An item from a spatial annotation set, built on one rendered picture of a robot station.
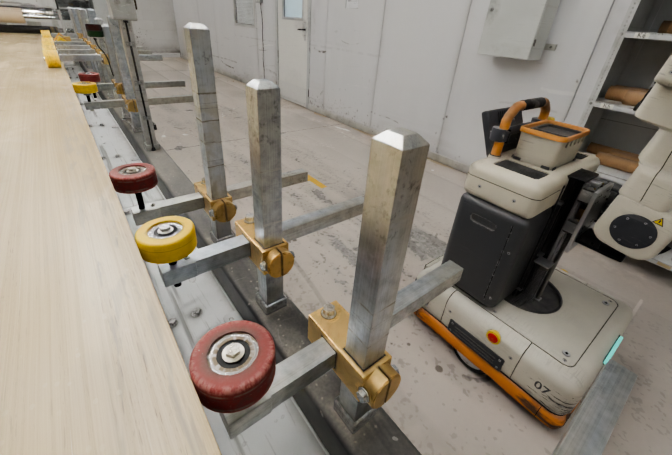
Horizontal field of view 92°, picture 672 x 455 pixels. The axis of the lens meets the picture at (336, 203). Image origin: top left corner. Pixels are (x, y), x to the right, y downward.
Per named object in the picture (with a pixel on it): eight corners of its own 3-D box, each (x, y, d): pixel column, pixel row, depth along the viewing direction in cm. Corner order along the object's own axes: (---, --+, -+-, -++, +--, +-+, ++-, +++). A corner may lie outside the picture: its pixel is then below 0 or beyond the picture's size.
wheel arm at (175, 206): (301, 179, 95) (302, 166, 93) (308, 184, 93) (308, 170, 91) (134, 222, 71) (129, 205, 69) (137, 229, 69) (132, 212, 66)
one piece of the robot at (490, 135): (480, 175, 119) (472, 113, 115) (525, 159, 138) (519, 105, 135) (511, 174, 110) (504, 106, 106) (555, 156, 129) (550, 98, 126)
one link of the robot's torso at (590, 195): (549, 244, 115) (579, 181, 103) (578, 221, 131) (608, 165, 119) (642, 289, 97) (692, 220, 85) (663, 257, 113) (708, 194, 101)
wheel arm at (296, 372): (444, 274, 62) (449, 257, 60) (459, 285, 60) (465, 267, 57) (219, 418, 37) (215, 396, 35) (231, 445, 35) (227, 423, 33)
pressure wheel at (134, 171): (148, 229, 66) (135, 178, 60) (113, 223, 67) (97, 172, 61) (172, 210, 73) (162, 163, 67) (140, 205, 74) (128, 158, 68)
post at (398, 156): (351, 416, 52) (400, 123, 29) (366, 436, 50) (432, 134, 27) (334, 430, 50) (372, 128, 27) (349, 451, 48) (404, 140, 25)
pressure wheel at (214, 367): (241, 473, 32) (231, 408, 26) (187, 425, 35) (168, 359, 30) (291, 403, 38) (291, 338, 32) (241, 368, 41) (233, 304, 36)
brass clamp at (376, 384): (336, 320, 51) (338, 297, 48) (401, 390, 42) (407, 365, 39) (303, 340, 47) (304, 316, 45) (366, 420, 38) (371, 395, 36)
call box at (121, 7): (134, 22, 112) (129, -4, 109) (138, 23, 108) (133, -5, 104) (110, 21, 108) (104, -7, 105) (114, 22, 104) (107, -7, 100)
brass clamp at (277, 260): (262, 233, 66) (261, 212, 64) (297, 270, 57) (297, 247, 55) (233, 243, 63) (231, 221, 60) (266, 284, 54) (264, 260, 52)
